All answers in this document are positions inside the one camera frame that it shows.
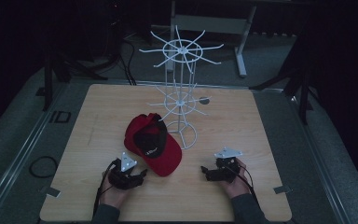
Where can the white desk frame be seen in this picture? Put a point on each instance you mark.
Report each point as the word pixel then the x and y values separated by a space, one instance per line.
pixel 211 24

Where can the black stand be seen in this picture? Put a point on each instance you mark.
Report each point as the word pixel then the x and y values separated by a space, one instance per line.
pixel 48 87
pixel 304 99

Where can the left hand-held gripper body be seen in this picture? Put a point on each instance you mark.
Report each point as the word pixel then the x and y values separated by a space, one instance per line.
pixel 122 179

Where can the red baseball cap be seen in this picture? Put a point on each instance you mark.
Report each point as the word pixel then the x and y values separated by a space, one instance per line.
pixel 167 161

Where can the person's left hand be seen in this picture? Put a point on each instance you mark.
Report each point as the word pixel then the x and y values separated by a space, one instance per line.
pixel 112 194

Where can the grey tape piece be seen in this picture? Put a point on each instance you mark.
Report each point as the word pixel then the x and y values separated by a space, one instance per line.
pixel 53 192
pixel 282 189

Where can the person's right hand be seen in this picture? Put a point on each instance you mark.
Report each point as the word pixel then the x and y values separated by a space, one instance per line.
pixel 234 188

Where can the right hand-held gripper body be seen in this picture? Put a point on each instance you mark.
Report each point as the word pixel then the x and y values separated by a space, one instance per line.
pixel 225 169

